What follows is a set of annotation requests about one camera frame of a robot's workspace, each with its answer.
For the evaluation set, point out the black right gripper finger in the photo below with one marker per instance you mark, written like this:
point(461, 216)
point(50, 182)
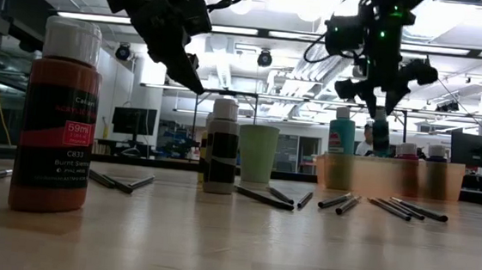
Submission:
point(370, 103)
point(394, 101)

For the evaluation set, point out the large teal paint bottle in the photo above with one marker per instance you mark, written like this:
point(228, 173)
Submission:
point(341, 136)

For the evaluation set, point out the small magenta paint bottle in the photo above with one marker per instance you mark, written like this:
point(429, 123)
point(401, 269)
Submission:
point(409, 149)

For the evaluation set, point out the small dark blue paint bottle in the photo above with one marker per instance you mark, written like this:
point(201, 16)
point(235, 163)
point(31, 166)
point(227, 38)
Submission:
point(436, 151)

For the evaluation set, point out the small yellow paint bottle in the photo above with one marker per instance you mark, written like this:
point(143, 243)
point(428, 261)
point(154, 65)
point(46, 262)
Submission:
point(202, 149)

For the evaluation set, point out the small grey paint bottle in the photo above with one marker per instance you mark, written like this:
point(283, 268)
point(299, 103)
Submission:
point(221, 151)

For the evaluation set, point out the small burnt sienna paint bottle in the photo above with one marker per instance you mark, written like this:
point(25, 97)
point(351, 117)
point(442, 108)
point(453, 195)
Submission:
point(55, 137)

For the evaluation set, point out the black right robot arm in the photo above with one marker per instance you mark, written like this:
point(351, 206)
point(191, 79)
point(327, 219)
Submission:
point(389, 4)

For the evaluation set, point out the person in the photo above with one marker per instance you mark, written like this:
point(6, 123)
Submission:
point(365, 148)

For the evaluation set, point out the black ceiling spotlight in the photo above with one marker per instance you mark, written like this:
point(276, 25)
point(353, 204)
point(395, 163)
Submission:
point(448, 107)

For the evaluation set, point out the orange translucent plastic bin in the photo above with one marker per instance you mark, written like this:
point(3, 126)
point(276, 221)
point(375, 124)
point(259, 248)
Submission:
point(362, 179)

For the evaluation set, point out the blue storage bins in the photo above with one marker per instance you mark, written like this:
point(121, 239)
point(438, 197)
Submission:
point(176, 140)

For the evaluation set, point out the long ceiling light strip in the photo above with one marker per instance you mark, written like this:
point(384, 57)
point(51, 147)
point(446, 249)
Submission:
point(82, 17)

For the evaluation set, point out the pale green plastic cup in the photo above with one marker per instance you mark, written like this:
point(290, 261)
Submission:
point(257, 153)

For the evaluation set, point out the orange-bristled dark paintbrush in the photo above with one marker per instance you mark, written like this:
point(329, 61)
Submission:
point(99, 177)

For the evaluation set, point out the black ceiling camera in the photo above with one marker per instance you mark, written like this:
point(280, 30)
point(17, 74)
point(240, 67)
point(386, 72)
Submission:
point(122, 51)
point(264, 58)

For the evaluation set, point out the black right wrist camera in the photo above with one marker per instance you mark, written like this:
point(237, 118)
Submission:
point(341, 35)

